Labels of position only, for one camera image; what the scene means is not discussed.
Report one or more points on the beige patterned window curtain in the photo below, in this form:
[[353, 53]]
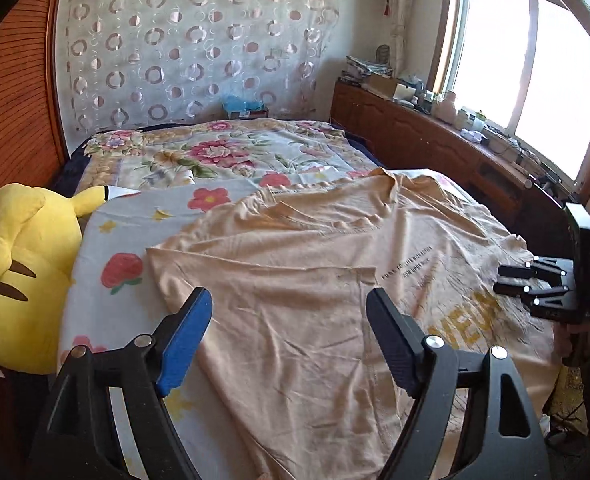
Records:
[[402, 5]]

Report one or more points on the strawberry print bed sheet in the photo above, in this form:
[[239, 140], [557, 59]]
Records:
[[120, 310]]

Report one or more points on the white box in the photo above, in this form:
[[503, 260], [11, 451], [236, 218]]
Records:
[[405, 93]]

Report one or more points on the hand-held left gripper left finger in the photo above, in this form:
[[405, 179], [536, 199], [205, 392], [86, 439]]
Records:
[[185, 342]]

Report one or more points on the floral quilt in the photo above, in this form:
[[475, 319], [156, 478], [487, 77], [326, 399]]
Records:
[[225, 152]]

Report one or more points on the yellow plush toy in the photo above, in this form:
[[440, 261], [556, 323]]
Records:
[[25, 280]]

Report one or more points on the window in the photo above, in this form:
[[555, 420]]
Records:
[[525, 60]]

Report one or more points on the beige t-shirt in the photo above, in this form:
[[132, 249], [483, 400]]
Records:
[[325, 300]]

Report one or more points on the person's right hand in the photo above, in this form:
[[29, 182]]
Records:
[[577, 342]]

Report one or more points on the mesh pen holder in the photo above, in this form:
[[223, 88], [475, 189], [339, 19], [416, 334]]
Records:
[[384, 54]]

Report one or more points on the wooden slatted panel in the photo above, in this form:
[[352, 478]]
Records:
[[15, 110]]

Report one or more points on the gold patterned cloth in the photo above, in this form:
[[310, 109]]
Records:
[[567, 395]]

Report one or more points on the white cloth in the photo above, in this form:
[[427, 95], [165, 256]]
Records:
[[472, 135]]

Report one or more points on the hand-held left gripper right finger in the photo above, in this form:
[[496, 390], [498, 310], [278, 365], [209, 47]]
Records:
[[390, 340]]

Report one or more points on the circle pattern sheer curtain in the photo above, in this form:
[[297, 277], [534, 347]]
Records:
[[195, 45]]

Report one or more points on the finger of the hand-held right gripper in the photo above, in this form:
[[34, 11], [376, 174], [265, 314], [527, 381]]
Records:
[[509, 289], [515, 271]]

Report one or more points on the wooden cabinet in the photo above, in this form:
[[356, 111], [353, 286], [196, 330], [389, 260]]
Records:
[[415, 135]]

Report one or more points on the stack of papers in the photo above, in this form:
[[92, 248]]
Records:
[[367, 67]]

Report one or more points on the blue plastic bag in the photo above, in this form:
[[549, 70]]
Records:
[[242, 106]]

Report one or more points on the pink jug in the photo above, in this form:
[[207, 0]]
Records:
[[446, 107]]

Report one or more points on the cardboard box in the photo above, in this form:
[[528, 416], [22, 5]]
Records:
[[381, 86]]

